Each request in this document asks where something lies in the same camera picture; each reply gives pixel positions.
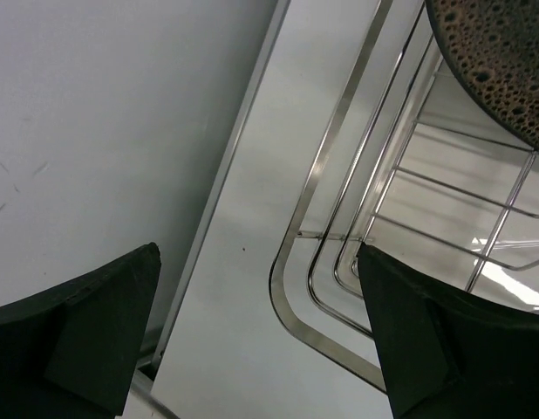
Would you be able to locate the aluminium frame rail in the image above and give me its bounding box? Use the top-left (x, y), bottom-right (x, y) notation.
top-left (124, 1), bottom-right (290, 418)

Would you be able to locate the wire dish rack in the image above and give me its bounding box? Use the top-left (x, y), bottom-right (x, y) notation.
top-left (269, 1), bottom-right (539, 389)

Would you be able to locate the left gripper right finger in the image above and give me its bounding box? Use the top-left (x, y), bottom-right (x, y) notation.
top-left (358, 244), bottom-right (539, 418)

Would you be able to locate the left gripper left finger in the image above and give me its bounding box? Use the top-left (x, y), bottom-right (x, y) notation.
top-left (0, 243), bottom-right (161, 418)

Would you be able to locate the brown speckled plate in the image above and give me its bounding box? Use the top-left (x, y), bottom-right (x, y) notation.
top-left (426, 0), bottom-right (539, 151)

